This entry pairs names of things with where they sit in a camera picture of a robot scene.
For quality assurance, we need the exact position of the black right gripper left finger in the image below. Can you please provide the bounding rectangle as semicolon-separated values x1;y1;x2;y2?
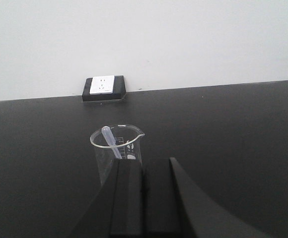
69;160;144;238

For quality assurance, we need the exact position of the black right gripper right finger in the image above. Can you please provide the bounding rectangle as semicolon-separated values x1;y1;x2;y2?
144;157;269;238

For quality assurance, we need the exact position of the clear plastic pipette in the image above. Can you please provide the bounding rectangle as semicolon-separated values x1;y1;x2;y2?
101;126;122;159

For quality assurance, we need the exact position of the clear glass beaker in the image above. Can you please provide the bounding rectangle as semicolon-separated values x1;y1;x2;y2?
90;124;145;185

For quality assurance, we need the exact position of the white socket on black base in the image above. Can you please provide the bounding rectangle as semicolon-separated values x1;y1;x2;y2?
82;75;126;102

